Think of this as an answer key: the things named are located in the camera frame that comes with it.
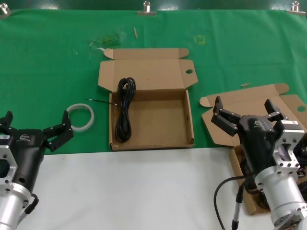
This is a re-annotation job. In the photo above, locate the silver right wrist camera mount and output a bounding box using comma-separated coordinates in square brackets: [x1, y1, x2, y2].
[273, 119, 307, 173]

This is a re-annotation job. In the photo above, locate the shallow open cardboard box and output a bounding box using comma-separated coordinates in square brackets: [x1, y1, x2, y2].
[97, 47, 199, 151]

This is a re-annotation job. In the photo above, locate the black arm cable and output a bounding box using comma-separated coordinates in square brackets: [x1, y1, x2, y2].
[214, 174, 255, 230]
[24, 193, 39, 215]

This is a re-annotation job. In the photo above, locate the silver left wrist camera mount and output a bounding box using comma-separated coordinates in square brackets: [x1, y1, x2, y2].
[0, 145, 19, 191]

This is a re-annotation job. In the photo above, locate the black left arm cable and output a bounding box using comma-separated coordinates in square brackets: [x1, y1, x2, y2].
[24, 193, 39, 215]

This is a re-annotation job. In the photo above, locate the cardboard box holding cables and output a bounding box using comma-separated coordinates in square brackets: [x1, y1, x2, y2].
[199, 83, 307, 215]

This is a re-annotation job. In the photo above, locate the green table cloth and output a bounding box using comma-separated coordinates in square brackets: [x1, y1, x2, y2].
[0, 9, 307, 156]

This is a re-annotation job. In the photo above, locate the clear plastic wrap scrap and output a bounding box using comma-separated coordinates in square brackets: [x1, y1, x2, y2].
[90, 32, 125, 47]

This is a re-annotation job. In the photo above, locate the black power cable with tie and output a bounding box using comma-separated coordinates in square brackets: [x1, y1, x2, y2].
[85, 77, 137, 143]

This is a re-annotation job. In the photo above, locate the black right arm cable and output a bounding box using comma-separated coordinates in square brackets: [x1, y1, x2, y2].
[214, 174, 255, 230]

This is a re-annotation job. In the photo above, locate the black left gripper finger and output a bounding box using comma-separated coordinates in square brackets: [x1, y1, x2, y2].
[43, 110, 74, 152]
[0, 110, 14, 135]

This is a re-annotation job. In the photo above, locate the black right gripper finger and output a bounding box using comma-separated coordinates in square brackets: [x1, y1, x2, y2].
[263, 98, 290, 123]
[211, 96, 241, 137]

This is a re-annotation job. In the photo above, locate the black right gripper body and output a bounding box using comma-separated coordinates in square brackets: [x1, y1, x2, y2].
[237, 115, 278, 174]

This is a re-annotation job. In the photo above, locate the metal binder clip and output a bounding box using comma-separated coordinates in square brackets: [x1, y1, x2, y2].
[286, 1, 305, 16]
[137, 0, 157, 16]
[0, 4, 12, 20]

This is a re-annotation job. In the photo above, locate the clear tape roll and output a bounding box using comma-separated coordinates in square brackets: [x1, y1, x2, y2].
[66, 103, 95, 132]

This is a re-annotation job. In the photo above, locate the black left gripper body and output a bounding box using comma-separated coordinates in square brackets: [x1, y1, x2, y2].
[0, 128, 47, 192]

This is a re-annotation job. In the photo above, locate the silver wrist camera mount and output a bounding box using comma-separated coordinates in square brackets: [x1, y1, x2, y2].
[0, 145, 19, 191]
[273, 119, 307, 173]

